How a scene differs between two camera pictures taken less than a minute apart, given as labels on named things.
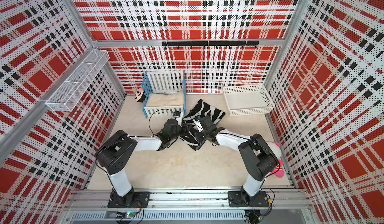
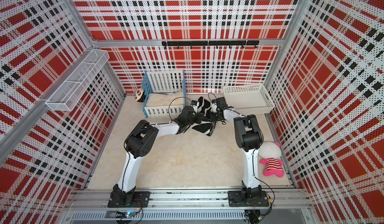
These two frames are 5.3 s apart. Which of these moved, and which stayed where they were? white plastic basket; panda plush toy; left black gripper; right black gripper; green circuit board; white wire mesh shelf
Moved: left black gripper; right black gripper
Stayed: green circuit board; white plastic basket; white wire mesh shelf; panda plush toy
